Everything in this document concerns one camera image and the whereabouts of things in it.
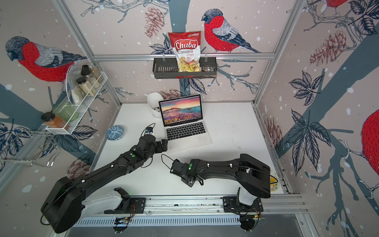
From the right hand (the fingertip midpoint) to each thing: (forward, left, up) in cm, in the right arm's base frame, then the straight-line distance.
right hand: (190, 174), depth 82 cm
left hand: (+16, +17, +11) cm, 26 cm away
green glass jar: (+15, +58, +35) cm, 70 cm away
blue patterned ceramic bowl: (+26, +55, +1) cm, 61 cm away
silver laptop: (+38, +8, +2) cm, 39 cm away
